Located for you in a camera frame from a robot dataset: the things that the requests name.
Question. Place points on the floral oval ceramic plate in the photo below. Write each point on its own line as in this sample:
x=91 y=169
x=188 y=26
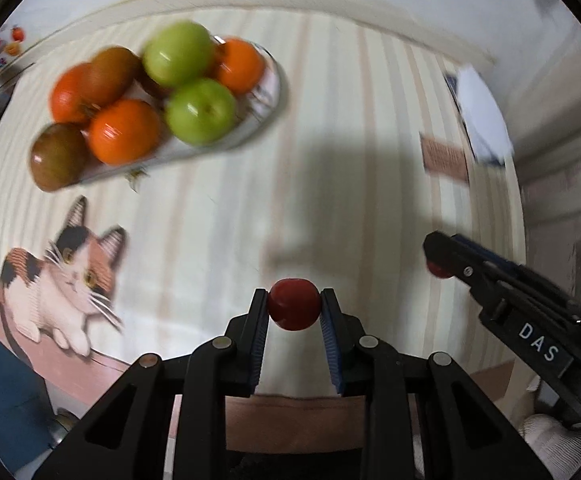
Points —
x=265 y=105

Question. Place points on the person's right hand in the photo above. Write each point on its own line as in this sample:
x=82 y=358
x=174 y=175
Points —
x=545 y=432

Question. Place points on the white folded cloth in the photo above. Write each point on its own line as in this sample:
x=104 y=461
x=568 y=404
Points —
x=480 y=115

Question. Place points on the brown cardboard box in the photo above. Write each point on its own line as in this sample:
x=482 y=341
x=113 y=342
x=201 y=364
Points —
x=495 y=385

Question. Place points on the dark fleece clothing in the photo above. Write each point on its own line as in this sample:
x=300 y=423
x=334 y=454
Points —
x=295 y=467

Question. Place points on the green apple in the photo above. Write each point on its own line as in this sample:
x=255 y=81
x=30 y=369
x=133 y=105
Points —
x=200 y=112
x=180 y=52

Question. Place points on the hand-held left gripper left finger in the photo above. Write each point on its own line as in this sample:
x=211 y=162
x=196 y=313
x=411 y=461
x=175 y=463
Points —
x=260 y=330

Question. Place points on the red cherry tomato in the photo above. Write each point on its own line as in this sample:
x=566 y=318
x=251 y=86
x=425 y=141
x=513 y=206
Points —
x=438 y=270
x=294 y=304

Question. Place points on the large orange with stem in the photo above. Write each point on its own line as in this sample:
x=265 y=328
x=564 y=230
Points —
x=70 y=92

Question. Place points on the blue kitchen cabinet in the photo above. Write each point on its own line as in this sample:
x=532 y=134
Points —
x=0 y=385

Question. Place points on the small orange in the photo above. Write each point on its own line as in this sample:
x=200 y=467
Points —
x=240 y=67
x=125 y=132

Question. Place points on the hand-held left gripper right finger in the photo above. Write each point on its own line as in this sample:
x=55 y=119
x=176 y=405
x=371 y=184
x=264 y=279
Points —
x=331 y=340

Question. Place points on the striped cat print tablecloth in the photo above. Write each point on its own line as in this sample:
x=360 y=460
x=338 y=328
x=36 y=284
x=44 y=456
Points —
x=320 y=160

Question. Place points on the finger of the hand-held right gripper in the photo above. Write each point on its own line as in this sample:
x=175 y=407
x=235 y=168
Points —
x=465 y=265
x=500 y=256

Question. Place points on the colourful wall stickers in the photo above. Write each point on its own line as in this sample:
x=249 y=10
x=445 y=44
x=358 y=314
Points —
x=13 y=40

